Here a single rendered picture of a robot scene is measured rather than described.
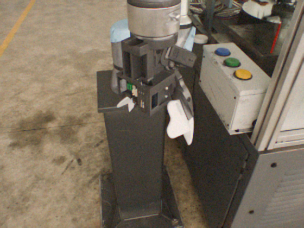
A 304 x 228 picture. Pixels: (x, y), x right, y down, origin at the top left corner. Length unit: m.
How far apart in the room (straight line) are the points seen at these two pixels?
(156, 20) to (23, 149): 1.65
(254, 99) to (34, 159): 1.44
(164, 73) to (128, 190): 0.86
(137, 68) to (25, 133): 1.70
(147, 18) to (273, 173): 0.67
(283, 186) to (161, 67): 0.68
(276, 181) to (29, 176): 1.35
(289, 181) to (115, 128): 0.61
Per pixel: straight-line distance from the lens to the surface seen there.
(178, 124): 0.43
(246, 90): 0.68
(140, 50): 0.35
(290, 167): 0.91
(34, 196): 1.62
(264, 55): 0.99
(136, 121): 0.90
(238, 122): 0.74
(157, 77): 0.39
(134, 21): 0.36
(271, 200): 1.03
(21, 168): 1.80
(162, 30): 0.35
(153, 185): 1.21
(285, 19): 1.06
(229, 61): 0.78
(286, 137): 0.75
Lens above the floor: 1.25
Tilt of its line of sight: 39 degrees down
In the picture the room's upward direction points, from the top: straight up
